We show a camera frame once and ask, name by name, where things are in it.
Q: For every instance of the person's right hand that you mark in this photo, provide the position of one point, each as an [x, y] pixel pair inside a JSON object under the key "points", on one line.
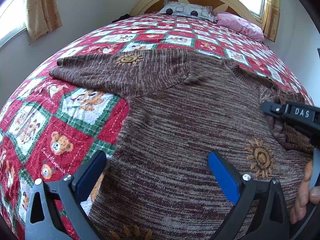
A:
{"points": [[304, 196]]}

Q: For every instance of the grey patterned pillow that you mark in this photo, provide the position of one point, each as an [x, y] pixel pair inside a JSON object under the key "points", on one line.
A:
{"points": [[187, 10]]}

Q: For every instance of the brown knitted sweater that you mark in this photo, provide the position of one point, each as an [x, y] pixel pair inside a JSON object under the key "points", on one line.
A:
{"points": [[182, 106]]}

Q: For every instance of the yellow curtain behind headboard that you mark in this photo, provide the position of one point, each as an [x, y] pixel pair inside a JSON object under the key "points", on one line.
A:
{"points": [[271, 7]]}

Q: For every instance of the red patchwork teddy bedspread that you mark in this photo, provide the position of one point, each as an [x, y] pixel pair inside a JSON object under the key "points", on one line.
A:
{"points": [[49, 127]]}

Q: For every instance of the pink pillow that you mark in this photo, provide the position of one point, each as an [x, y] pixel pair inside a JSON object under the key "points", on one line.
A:
{"points": [[240, 25]]}

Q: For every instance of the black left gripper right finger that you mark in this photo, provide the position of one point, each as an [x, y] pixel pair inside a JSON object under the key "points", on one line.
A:
{"points": [[270, 220]]}

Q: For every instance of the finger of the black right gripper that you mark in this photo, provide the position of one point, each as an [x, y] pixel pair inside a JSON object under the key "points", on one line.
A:
{"points": [[275, 110]]}

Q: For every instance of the yellow curtain left window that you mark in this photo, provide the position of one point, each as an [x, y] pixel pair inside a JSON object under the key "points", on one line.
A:
{"points": [[42, 17]]}

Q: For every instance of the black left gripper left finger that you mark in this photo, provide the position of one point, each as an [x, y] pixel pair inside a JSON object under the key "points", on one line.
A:
{"points": [[43, 220]]}

